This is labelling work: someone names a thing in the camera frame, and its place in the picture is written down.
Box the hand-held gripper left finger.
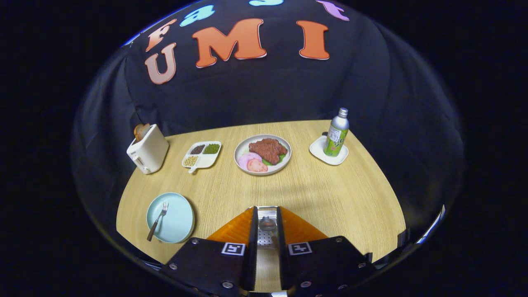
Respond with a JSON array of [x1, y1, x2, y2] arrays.
[[159, 206, 259, 297]]

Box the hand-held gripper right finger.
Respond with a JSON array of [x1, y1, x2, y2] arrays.
[[276, 206, 378, 297]]

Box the clear ribbed container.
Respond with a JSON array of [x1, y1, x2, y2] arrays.
[[257, 205, 278, 250]]

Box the light blue round plate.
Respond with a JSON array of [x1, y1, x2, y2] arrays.
[[146, 192, 195, 244]]

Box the pink ham slices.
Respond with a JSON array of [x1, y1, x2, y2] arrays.
[[238, 152, 269, 173]]

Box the green lettuce leaf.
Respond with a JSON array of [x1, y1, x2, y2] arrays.
[[262, 153, 287, 166]]

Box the white divided dish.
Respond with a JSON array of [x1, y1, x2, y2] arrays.
[[181, 141, 222, 174]]

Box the brown steak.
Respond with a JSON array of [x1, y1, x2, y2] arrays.
[[248, 138, 288, 165]]

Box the white round food plate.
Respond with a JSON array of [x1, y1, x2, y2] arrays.
[[234, 134, 292, 177]]

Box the white square saucer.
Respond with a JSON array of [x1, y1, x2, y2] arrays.
[[309, 135, 349, 166]]

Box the silver bottle with green label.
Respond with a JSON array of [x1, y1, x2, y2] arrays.
[[323, 108, 350, 157]]

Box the white toaster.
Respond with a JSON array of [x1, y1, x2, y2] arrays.
[[126, 124, 170, 174]]

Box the metal fork with dark handle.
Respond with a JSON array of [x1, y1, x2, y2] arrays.
[[146, 202, 169, 242]]

